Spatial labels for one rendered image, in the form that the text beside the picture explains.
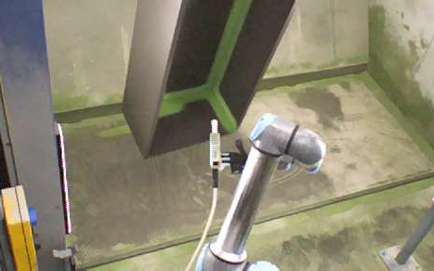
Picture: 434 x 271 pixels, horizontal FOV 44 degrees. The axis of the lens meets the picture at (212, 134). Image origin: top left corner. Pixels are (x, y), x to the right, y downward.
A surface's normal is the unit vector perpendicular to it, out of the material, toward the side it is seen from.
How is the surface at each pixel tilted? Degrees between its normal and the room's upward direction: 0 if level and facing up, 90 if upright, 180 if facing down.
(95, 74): 57
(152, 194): 0
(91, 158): 0
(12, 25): 90
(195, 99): 12
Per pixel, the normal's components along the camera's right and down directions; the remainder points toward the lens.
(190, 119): 0.22, -0.54
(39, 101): 0.37, 0.69
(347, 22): 0.39, 0.21
